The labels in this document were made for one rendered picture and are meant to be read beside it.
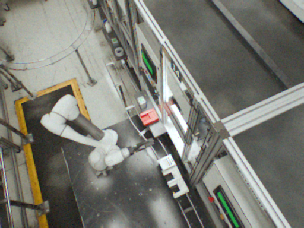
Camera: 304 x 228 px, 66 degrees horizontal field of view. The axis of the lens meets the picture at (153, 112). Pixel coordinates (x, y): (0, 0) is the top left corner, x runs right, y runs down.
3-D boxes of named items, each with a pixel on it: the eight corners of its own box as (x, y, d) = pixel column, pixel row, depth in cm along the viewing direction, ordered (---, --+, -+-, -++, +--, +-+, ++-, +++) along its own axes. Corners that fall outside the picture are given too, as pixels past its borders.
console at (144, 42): (138, 64, 210) (131, 24, 169) (167, 53, 214) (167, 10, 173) (158, 101, 192) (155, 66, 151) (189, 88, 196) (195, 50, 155)
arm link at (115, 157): (120, 151, 192) (119, 146, 205) (102, 158, 190) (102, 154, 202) (125, 162, 194) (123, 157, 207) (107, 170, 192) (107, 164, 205)
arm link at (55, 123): (60, 135, 177) (69, 119, 183) (37, 123, 173) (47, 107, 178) (59, 137, 189) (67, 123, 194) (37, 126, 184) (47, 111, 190)
